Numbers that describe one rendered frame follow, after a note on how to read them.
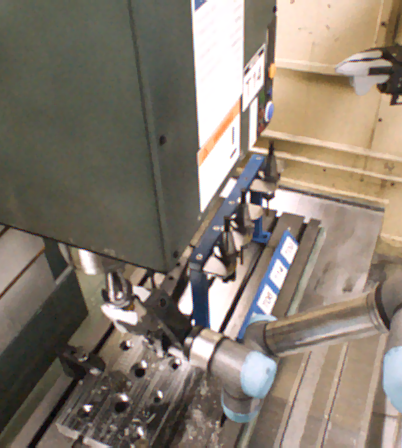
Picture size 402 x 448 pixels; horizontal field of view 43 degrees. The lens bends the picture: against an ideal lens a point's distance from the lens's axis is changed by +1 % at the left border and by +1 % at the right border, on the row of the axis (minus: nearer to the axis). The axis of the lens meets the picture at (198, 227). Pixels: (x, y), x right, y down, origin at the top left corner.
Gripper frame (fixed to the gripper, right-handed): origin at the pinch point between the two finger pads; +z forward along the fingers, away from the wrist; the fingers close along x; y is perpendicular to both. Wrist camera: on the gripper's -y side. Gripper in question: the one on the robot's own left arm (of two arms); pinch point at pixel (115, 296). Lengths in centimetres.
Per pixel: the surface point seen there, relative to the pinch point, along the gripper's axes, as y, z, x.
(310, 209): 47, -8, 96
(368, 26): -21, -14, 103
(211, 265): 8.2, -8.8, 23.6
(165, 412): 30.7, -12.2, -4.1
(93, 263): -19.5, -4.9, -7.0
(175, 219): -36.8, -22.4, -6.1
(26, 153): -44.7, -4.1, -12.1
